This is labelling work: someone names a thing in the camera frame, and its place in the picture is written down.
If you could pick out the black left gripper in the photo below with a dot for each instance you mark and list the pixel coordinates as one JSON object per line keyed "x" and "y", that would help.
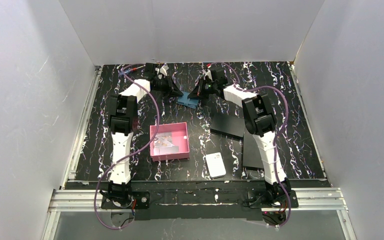
{"x": 165, "y": 85}

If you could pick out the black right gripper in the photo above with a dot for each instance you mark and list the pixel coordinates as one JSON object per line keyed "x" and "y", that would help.
{"x": 204, "y": 89}

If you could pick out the blue leather card holder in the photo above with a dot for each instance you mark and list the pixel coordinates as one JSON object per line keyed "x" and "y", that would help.
{"x": 187, "y": 102}

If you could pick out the pink plastic tray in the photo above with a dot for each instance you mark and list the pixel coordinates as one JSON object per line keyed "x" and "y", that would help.
{"x": 180, "y": 138}

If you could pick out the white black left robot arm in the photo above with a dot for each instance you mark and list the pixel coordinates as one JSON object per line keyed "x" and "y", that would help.
{"x": 123, "y": 120}

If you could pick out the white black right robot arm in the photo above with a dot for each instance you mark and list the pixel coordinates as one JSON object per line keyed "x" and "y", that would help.
{"x": 260, "y": 121}

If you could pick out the loose VIP card in tray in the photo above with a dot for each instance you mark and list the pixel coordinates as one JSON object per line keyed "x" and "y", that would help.
{"x": 163, "y": 139}

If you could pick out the dark grey perforated box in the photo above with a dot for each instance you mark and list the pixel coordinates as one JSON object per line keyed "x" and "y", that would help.
{"x": 228, "y": 126}

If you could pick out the white small box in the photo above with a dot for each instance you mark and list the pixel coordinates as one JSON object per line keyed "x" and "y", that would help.
{"x": 215, "y": 165}

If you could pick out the flat black rectangular box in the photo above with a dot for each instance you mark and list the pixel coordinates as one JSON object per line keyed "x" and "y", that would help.
{"x": 251, "y": 157}

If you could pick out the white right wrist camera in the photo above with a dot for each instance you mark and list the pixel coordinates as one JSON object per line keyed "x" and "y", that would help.
{"x": 208, "y": 74}

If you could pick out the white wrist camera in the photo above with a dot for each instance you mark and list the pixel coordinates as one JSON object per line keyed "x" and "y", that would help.
{"x": 163, "y": 71}
{"x": 208, "y": 74}

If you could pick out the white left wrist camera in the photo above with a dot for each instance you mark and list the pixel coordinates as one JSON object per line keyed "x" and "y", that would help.
{"x": 163, "y": 71}

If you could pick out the blue red handled screwdriver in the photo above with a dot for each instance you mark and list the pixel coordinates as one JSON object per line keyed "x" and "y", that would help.
{"x": 127, "y": 71}

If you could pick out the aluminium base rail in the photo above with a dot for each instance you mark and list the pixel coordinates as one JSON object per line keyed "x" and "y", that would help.
{"x": 200, "y": 211}

